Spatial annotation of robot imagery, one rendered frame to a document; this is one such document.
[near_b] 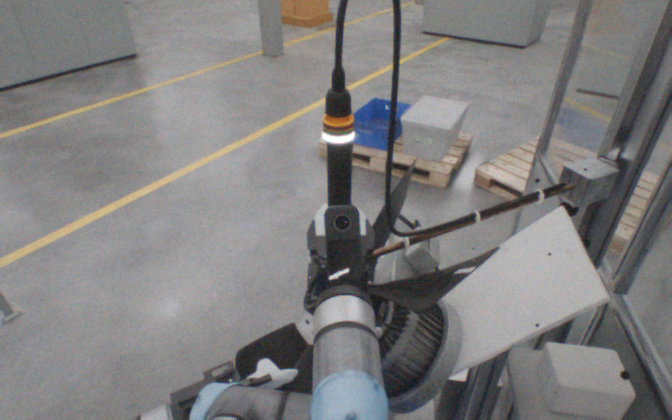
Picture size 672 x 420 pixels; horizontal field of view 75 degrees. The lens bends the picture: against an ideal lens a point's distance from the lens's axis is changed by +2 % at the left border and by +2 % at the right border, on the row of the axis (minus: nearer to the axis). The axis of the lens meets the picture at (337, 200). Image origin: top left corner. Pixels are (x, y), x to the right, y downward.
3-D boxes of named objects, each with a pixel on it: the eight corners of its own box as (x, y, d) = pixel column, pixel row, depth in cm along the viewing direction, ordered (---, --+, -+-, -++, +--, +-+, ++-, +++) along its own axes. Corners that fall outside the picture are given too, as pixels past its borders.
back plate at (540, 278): (356, 307, 138) (353, 305, 137) (548, 175, 103) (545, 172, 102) (329, 495, 94) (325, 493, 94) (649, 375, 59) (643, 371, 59)
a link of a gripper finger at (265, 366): (285, 343, 81) (237, 366, 77) (298, 365, 76) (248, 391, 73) (287, 354, 82) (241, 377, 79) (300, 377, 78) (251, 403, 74)
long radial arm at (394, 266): (427, 315, 104) (391, 288, 101) (404, 328, 108) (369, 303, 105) (424, 239, 128) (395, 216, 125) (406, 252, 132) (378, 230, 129)
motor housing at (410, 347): (383, 333, 114) (346, 306, 110) (450, 292, 102) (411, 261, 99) (377, 419, 95) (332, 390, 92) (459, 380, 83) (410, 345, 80)
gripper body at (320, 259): (315, 274, 67) (314, 339, 57) (314, 230, 62) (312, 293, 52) (365, 273, 67) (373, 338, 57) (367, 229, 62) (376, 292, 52)
